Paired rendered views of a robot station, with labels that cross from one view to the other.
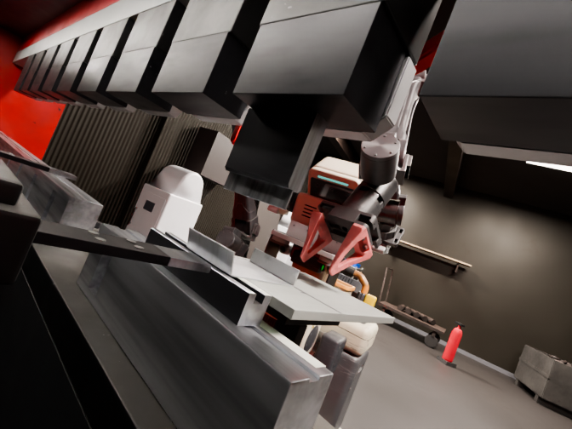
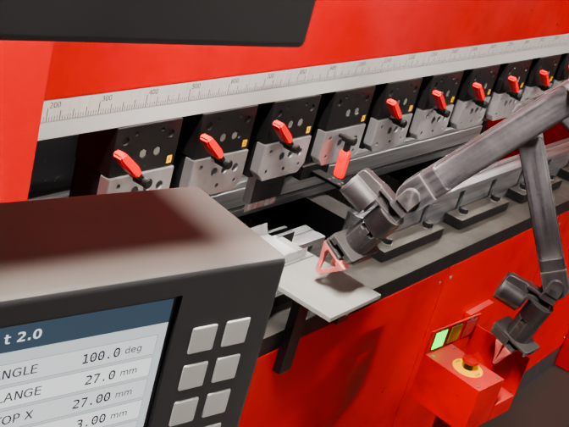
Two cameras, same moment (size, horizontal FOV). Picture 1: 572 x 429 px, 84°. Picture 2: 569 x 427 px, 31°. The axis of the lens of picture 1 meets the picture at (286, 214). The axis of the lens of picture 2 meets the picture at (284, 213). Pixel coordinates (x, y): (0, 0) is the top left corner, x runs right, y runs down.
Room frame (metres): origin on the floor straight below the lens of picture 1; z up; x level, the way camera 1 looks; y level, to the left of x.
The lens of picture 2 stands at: (0.08, -1.87, 1.93)
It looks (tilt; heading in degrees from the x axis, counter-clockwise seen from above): 24 degrees down; 81
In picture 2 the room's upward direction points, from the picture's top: 16 degrees clockwise
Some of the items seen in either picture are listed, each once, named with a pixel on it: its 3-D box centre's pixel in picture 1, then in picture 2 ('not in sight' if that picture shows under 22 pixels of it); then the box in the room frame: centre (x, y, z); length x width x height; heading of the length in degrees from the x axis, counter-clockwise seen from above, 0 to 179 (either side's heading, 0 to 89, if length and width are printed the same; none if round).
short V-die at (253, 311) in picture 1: (197, 269); (259, 243); (0.36, 0.07, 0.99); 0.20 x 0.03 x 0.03; 49
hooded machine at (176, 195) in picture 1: (167, 210); not in sight; (4.55, 1.60, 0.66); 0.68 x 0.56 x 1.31; 153
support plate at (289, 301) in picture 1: (300, 288); (304, 276); (0.44, -0.06, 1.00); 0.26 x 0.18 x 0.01; 139
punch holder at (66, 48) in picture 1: (72, 74); (498, 84); (0.97, 0.77, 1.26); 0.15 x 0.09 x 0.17; 49
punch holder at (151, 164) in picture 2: not in sight; (125, 159); (0.05, -0.28, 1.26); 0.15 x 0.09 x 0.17; 49
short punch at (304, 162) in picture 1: (268, 156); (264, 186); (0.33, 0.04, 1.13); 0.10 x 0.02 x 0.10; 49
